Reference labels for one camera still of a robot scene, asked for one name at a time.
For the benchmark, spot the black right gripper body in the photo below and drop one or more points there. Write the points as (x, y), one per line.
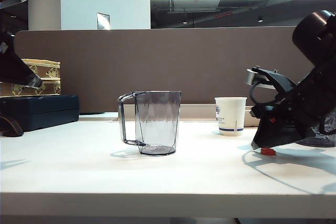
(312, 95)

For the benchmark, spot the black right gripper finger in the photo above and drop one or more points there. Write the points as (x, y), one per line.
(286, 134)
(262, 132)

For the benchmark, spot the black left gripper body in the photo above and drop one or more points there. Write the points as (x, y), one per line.
(6, 39)

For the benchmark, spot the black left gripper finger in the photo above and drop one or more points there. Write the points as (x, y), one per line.
(15, 69)

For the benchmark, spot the red letter c block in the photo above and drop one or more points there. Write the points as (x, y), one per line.
(267, 151)

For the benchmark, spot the white paper cup blue stripe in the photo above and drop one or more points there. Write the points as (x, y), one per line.
(231, 113)

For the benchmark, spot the beige food tray container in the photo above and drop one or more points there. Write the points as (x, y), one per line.
(248, 122)

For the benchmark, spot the dark patterned pen holder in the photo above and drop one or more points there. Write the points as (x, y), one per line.
(328, 142)

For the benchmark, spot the dark blue hard case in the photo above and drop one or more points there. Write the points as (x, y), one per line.
(39, 111)

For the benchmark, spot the transparent grey plastic mug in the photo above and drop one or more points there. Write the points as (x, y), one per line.
(157, 119)

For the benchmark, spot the brown desk partition panel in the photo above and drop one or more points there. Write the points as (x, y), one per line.
(157, 61)

